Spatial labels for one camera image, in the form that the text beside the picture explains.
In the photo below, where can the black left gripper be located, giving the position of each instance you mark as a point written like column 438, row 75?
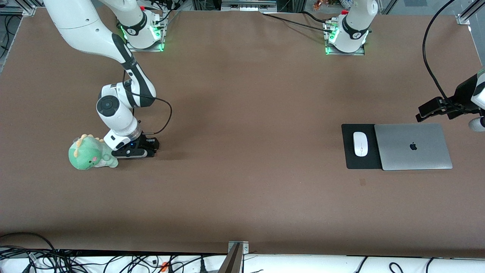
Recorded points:
column 463, row 94

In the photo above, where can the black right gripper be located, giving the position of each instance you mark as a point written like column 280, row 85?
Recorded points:
column 145, row 143

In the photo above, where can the white computer mouse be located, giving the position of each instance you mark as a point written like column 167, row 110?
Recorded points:
column 360, row 144

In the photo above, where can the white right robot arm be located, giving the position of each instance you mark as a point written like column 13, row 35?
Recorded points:
column 117, row 117

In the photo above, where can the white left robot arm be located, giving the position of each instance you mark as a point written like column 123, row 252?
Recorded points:
column 358, row 19

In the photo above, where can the black mouse pad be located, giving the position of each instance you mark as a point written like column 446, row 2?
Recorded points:
column 350, row 159

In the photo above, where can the silver closed laptop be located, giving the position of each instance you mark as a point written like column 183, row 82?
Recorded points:
column 401, row 151

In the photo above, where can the green dinosaur plush toy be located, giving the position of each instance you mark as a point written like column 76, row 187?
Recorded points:
column 87, row 155

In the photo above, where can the metal rack unit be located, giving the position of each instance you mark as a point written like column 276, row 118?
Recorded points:
column 248, row 5

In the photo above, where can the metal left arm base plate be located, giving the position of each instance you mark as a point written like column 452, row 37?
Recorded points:
column 360, row 53

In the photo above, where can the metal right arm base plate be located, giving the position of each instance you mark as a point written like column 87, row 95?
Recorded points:
column 151, row 49

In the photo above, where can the aluminium frame profile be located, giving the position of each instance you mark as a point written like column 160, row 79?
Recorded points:
column 28, row 10
column 464, row 18

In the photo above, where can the metal camera post bracket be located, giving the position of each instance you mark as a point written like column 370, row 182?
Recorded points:
column 233, row 261

